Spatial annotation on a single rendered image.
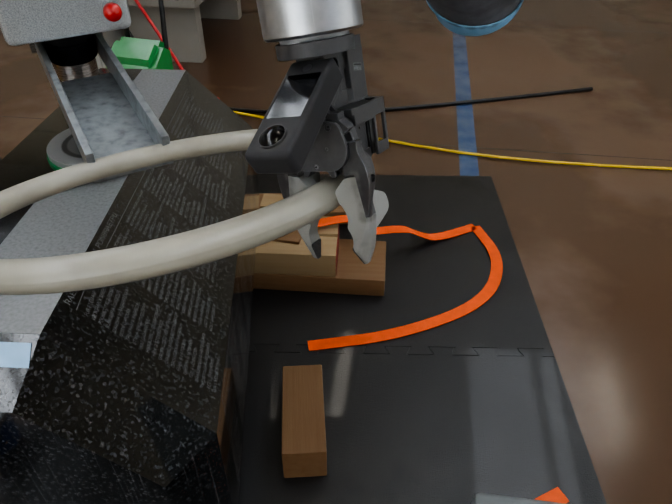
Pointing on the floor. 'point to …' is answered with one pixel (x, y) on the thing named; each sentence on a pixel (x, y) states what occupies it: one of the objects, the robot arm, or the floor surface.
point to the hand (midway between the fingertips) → (336, 251)
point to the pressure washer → (144, 49)
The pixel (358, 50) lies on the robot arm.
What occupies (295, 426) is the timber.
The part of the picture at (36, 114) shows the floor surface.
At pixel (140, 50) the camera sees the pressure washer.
